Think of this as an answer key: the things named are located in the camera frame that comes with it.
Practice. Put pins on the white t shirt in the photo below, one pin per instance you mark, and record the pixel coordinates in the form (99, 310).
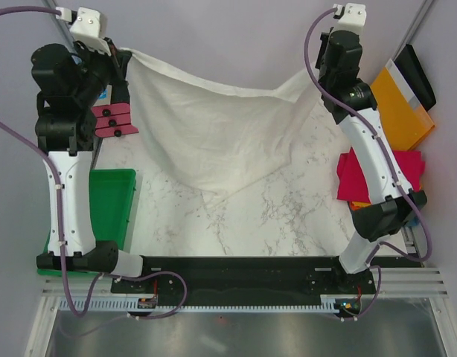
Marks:
(212, 137)

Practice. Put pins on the blue folded t shirt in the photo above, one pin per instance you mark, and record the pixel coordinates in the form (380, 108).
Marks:
(412, 223)

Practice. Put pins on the green plastic tray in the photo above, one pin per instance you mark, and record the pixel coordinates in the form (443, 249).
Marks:
(111, 194)

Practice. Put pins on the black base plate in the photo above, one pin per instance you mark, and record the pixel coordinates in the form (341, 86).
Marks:
(246, 280)

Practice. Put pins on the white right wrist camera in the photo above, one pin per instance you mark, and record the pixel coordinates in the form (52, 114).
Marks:
(350, 17)

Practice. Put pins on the orange folded t shirt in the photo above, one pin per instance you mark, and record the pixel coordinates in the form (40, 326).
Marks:
(358, 205)

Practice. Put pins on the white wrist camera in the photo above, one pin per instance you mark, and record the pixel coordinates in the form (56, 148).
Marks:
(87, 26)
(350, 17)

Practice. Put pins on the blue treehouse book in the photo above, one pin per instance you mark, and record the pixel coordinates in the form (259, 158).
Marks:
(105, 97)

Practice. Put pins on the red folded t shirt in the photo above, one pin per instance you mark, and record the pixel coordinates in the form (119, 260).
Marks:
(352, 184)

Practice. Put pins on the black folder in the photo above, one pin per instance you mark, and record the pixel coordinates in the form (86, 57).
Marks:
(410, 67)

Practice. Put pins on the black pink drawer organizer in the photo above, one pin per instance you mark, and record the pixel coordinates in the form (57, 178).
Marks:
(113, 120)

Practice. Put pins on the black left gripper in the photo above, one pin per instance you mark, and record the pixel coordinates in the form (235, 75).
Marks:
(117, 62)

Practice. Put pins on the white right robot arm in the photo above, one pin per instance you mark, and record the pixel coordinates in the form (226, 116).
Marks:
(393, 200)

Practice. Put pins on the white cable duct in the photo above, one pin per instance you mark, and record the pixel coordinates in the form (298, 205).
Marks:
(145, 305)

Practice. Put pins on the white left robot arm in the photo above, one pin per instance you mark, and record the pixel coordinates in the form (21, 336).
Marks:
(70, 83)

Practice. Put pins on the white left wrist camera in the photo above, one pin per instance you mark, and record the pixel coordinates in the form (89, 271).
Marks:
(87, 26)

